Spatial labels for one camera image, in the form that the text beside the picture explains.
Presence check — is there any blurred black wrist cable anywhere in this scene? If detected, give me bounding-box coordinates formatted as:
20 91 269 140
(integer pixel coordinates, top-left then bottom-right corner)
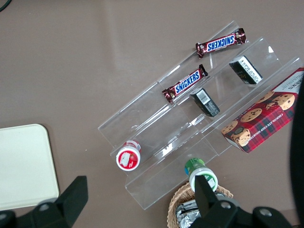
289 80 304 225

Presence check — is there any clear acrylic step stand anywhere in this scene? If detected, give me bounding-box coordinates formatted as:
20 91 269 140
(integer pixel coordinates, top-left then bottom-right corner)
97 20 304 210

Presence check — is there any red strawberry snack cup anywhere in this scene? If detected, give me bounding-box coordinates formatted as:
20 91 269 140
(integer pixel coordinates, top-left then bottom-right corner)
115 140 143 171

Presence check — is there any small black box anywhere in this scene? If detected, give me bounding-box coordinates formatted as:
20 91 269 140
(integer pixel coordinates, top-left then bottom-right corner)
190 87 220 118
228 55 264 85

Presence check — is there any beige plastic tray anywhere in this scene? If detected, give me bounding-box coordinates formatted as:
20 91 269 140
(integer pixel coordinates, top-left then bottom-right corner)
0 123 60 211

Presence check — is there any red tartan cookie box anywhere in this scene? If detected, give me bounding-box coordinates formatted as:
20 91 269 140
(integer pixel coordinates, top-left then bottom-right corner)
220 67 304 154

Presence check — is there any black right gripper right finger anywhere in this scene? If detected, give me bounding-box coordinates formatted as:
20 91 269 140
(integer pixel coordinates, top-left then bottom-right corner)
194 175 224 218

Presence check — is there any silver foil pack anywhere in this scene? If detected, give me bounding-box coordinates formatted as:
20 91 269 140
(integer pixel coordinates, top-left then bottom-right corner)
175 193 235 228

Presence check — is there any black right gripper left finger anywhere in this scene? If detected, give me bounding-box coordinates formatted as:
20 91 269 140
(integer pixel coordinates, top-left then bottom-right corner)
54 175 89 228

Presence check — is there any oval brown wicker basket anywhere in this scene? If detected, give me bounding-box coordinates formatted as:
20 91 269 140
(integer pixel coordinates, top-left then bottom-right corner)
167 181 235 228

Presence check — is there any green snack cup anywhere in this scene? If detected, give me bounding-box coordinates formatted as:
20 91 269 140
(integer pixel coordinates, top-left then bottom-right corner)
184 157 219 193

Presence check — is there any brown Snickers bar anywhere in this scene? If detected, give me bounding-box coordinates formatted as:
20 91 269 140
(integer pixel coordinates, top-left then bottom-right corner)
161 64 209 104
195 28 247 59

